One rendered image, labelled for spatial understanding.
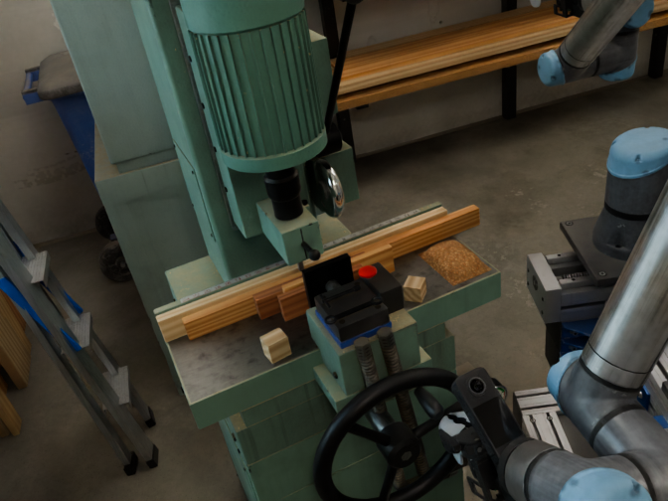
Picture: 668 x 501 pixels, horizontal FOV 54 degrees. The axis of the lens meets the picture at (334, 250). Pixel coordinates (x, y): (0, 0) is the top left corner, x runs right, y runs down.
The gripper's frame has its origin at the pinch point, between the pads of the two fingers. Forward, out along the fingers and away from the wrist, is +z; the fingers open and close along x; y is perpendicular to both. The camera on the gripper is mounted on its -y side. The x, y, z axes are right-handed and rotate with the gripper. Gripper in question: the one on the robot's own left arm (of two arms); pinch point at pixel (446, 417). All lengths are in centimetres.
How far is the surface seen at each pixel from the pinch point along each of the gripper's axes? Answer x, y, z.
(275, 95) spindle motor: -5, -52, 7
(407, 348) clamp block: 1.9, -8.4, 11.7
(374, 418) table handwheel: -6.6, 0.7, 14.4
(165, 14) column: -13, -73, 25
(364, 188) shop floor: 87, -34, 236
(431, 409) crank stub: -2.1, -2.4, -0.9
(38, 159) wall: -58, -103, 261
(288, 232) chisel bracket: -7.2, -32.4, 22.1
